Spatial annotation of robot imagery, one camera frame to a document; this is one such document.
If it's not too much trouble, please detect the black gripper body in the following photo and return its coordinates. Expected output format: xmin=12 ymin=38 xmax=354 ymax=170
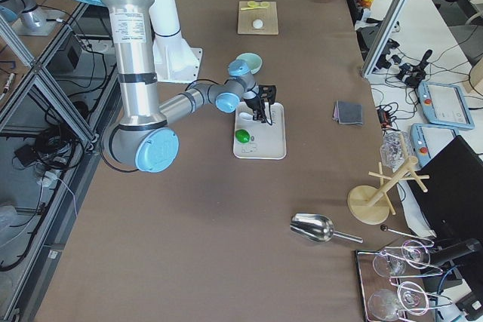
xmin=244 ymin=95 xmax=264 ymax=112

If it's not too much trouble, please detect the white ceramic spoon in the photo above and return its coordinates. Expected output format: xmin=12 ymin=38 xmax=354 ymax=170
xmin=238 ymin=112 xmax=259 ymax=121

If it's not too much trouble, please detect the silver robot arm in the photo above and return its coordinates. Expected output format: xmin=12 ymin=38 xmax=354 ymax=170
xmin=76 ymin=0 xmax=276 ymax=173
xmin=1 ymin=0 xmax=55 ymax=36

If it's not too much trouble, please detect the light green bowl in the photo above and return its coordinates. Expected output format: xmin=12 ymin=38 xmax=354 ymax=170
xmin=236 ymin=53 xmax=263 ymax=75

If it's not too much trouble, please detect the green lime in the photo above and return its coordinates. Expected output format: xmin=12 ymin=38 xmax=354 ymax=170
xmin=235 ymin=129 xmax=251 ymax=144

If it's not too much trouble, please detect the white rabbit tray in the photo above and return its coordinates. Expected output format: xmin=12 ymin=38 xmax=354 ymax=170
xmin=232 ymin=102 xmax=286 ymax=160

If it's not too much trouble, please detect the folded grey cloth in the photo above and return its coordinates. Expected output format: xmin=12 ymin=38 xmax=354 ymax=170
xmin=333 ymin=100 xmax=364 ymax=125

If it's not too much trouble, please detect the wooden cutting board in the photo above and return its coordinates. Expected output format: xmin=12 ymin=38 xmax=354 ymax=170
xmin=237 ymin=1 xmax=278 ymax=35

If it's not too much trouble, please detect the white pillar with base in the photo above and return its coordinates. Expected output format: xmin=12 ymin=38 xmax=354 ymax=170
xmin=149 ymin=0 xmax=202 ymax=84

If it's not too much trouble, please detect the metal scoop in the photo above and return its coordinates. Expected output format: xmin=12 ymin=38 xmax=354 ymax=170
xmin=290 ymin=213 xmax=364 ymax=244

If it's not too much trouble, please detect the glass dish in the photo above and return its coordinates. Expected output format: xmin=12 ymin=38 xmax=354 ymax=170
xmin=380 ymin=131 xmax=414 ymax=170

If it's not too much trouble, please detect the wooden mug tree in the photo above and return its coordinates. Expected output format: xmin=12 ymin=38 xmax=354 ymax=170
xmin=347 ymin=132 xmax=429 ymax=225

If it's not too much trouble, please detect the lower blue teach pendant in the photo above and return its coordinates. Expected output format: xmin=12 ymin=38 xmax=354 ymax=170
xmin=411 ymin=123 xmax=460 ymax=167

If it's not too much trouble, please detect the blue teach pendant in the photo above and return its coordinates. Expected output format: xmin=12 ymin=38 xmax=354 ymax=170
xmin=411 ymin=123 xmax=460 ymax=167
xmin=417 ymin=81 xmax=475 ymax=130

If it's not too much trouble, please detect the upper blue teach pendant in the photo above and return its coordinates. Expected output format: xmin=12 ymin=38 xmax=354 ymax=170
xmin=417 ymin=81 xmax=475 ymax=130

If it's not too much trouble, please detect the black tray with glasses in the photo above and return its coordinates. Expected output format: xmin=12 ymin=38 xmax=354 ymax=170
xmin=355 ymin=239 xmax=452 ymax=321

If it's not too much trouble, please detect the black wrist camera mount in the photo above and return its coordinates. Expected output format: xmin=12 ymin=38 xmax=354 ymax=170
xmin=258 ymin=84 xmax=277 ymax=105

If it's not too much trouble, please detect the aluminium frame post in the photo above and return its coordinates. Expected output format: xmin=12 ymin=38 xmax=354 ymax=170
xmin=361 ymin=0 xmax=407 ymax=78

